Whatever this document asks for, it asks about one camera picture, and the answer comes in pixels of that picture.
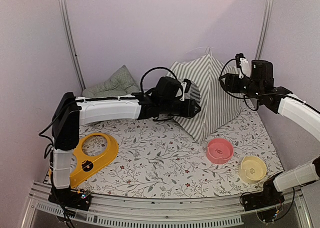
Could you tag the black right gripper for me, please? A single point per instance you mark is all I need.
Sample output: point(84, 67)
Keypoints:
point(230, 80)

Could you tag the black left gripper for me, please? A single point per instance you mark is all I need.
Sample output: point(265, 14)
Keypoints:
point(188, 109)

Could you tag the green striped pet tent fabric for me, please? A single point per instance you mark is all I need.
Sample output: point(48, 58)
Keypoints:
point(217, 107)

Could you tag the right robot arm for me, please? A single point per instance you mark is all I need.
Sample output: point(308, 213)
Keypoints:
point(297, 137)

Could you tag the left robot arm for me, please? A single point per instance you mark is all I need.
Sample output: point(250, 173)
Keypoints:
point(77, 117)

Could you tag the pink pet bowl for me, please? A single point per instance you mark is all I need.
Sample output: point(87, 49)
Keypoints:
point(219, 151)

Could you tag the cream pet bowl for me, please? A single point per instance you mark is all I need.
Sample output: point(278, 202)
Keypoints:
point(252, 169)

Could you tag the green checkered cushion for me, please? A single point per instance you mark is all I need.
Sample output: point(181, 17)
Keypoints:
point(120, 83)

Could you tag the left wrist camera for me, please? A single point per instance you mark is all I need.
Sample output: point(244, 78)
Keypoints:
point(186, 85)

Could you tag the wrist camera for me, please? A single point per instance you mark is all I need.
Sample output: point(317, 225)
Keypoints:
point(243, 65)
point(186, 85)

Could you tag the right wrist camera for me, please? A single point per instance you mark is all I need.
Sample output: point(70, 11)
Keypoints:
point(243, 65)

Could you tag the right aluminium corner post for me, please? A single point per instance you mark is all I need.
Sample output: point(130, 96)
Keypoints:
point(264, 28)

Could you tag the aluminium corner post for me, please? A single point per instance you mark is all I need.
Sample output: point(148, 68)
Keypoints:
point(264, 28)
point(70, 42)

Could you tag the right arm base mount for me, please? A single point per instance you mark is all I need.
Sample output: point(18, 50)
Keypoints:
point(267, 197)

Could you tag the front aluminium rail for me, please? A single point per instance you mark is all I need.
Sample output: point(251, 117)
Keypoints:
point(116, 211)

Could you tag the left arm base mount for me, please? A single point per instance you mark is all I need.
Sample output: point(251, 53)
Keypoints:
point(66, 197)

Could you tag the left aluminium corner post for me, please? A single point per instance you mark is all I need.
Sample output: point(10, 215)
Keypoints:
point(70, 42)

